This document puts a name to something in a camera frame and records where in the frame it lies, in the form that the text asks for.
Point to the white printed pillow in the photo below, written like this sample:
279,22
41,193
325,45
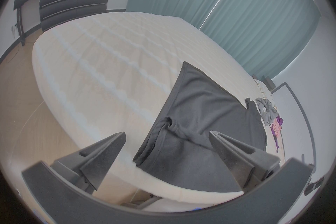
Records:
263,86

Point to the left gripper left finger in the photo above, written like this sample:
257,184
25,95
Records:
97,160

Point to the grey bedside table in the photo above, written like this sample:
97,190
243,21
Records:
267,81

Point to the black chest of drawers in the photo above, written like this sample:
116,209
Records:
76,5

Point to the black T-shirt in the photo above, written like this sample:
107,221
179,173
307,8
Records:
204,112

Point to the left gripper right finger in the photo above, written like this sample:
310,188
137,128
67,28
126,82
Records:
244,160

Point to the pile of clothes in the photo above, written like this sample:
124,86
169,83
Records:
277,131

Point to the bed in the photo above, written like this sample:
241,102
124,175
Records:
105,73

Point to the grey garment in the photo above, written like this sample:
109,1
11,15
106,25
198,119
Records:
267,112

